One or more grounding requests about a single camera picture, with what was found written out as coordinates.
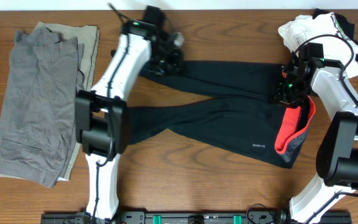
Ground black leggings with red waistband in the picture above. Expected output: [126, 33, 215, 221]
[129, 61, 316, 169]

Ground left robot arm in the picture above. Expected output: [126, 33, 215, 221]
[75, 6, 184, 223]

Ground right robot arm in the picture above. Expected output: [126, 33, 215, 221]
[270, 41, 358, 223]

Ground white printed t-shirt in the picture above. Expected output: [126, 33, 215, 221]
[278, 12, 358, 78]

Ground beige shorts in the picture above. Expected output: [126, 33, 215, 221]
[0, 21, 101, 182]

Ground black garment under white shirt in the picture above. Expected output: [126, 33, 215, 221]
[312, 9, 358, 64]

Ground grey cargo shorts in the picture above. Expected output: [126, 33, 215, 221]
[0, 26, 85, 189]

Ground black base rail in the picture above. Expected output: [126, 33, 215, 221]
[40, 210, 352, 224]

